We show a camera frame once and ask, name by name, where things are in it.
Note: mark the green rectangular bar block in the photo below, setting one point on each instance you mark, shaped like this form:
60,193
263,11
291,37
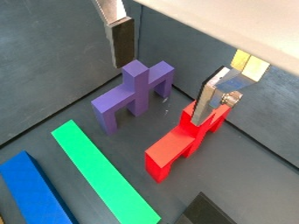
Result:
111,186

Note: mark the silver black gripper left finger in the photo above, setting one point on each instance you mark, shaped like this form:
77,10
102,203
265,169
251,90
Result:
119,30

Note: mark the blue rectangular bar block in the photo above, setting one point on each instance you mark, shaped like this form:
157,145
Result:
35,196

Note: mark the red H-shaped block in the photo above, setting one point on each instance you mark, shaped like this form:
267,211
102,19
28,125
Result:
182,141

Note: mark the black angle bracket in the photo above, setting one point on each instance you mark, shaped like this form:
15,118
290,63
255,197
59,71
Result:
203,212

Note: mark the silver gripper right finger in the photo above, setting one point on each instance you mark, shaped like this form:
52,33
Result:
219,90

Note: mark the yellow board with slots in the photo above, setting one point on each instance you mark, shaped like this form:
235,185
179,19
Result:
250,65

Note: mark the purple H-shaped block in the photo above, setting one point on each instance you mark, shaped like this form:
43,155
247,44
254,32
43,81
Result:
141,79

